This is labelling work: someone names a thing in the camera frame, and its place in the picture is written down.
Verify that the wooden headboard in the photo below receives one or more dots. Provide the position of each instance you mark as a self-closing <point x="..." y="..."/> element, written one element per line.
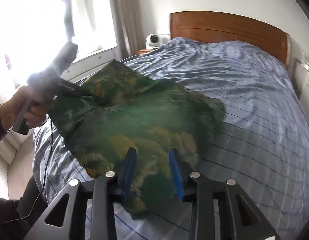
<point x="211" y="27"/>

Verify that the green patterned silk garment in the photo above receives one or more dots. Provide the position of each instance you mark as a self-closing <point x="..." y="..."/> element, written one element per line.
<point x="122" y="109"/>

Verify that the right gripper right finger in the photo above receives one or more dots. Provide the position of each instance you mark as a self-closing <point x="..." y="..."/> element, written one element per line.
<point x="220" y="210"/>

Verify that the white camera on nightstand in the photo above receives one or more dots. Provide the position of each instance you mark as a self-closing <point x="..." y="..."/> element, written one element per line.
<point x="154" y="41"/>

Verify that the blue checked bed sheet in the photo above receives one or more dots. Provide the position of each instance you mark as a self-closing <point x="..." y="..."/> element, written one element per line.
<point x="263" y="141"/>

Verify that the grey curtain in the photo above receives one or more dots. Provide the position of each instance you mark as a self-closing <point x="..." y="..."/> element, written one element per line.
<point x="128" y="27"/>

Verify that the wooden nightstand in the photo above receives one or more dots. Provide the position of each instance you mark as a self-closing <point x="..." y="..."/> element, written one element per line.
<point x="144" y="51"/>

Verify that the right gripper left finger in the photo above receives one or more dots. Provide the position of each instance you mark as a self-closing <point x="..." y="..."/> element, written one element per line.
<point x="65" y="217"/>

